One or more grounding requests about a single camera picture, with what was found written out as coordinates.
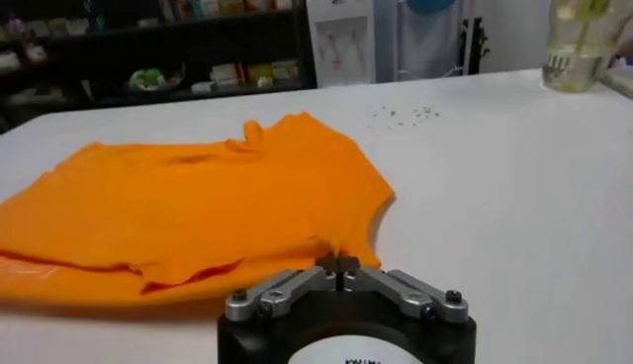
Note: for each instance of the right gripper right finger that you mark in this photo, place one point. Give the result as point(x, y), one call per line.
point(405, 292)

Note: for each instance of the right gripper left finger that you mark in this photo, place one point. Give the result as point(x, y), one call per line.
point(287, 292)

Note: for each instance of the orange t-shirt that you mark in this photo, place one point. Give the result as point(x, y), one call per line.
point(198, 208)

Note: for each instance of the scattered small crumbs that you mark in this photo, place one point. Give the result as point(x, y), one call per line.
point(405, 114)

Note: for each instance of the white and red box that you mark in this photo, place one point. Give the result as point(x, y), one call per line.
point(225, 73)

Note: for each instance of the white water dispenser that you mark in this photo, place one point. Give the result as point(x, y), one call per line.
point(341, 49)

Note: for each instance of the green plastic bag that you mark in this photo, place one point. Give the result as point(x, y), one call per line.
point(148, 79)

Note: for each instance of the black stand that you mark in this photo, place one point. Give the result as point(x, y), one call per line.
point(476, 44)

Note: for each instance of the black shelving unit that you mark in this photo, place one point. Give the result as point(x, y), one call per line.
point(148, 44)

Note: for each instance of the blue water jug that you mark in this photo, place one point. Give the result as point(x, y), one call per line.
point(430, 5)

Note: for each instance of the green lid drinking bottle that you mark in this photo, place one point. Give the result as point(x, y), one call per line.
point(578, 54)

